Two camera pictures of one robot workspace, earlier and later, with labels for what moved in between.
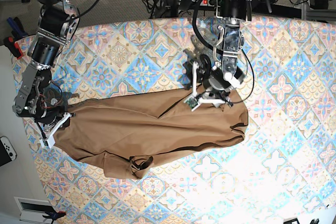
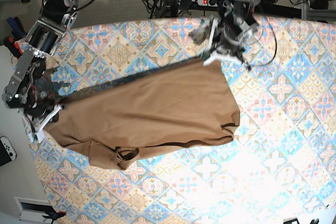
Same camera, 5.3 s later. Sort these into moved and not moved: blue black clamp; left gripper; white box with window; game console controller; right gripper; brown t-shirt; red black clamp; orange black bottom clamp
Moved: brown t-shirt; right gripper; left gripper
Not moved: orange black bottom clamp; blue black clamp; white box with window; game console controller; red black clamp
